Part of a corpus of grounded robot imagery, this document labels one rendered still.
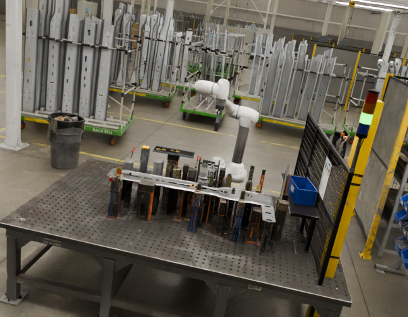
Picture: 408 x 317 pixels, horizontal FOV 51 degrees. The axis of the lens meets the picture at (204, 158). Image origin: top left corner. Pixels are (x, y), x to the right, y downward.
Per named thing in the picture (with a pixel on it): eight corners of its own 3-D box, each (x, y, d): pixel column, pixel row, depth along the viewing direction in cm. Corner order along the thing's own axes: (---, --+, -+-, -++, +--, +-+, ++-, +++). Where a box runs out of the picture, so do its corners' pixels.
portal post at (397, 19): (368, 119, 1354) (398, 12, 1250) (362, 114, 1440) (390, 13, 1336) (379, 121, 1350) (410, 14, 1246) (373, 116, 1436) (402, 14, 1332)
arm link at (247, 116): (225, 176, 434) (245, 182, 429) (221, 181, 420) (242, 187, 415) (240, 104, 408) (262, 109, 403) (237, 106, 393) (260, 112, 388)
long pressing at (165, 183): (104, 177, 344) (104, 175, 344) (113, 168, 365) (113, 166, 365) (273, 207, 338) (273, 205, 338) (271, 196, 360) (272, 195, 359)
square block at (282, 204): (270, 243, 343) (279, 202, 331) (269, 238, 350) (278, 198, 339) (279, 244, 342) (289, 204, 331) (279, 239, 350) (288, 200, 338)
